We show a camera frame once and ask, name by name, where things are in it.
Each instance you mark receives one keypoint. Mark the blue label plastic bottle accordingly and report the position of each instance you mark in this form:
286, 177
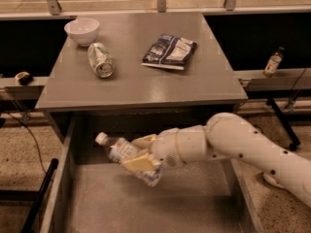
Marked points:
119, 150

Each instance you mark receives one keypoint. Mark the black metal table leg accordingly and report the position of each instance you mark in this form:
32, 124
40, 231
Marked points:
27, 227

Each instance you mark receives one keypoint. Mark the grey cabinet counter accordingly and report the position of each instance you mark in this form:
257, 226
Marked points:
207, 80

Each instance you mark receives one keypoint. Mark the green white soda can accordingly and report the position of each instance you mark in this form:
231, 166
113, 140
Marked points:
100, 60

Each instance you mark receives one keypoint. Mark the white ceramic bowl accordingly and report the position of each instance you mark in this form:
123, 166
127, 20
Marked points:
83, 31

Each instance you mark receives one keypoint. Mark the black chair base leg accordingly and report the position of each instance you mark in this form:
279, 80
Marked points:
295, 143

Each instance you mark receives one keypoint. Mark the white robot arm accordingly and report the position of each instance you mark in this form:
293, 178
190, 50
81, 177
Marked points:
225, 135

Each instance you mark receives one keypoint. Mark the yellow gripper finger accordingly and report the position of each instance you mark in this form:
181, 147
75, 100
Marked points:
145, 162
144, 142

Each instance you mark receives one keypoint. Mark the small green label bottle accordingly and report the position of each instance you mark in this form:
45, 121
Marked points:
273, 62

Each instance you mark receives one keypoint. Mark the white red sneaker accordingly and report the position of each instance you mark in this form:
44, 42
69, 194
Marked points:
271, 181

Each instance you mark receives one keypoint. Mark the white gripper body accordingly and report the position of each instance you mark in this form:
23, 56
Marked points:
164, 149

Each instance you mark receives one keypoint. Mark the open grey top drawer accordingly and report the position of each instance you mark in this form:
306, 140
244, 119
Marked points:
91, 195

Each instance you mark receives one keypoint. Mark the black yellow tape measure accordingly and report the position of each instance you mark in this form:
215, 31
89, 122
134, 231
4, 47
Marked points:
24, 78

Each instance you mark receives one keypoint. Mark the blue white chip bag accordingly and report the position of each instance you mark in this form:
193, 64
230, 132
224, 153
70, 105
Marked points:
169, 52

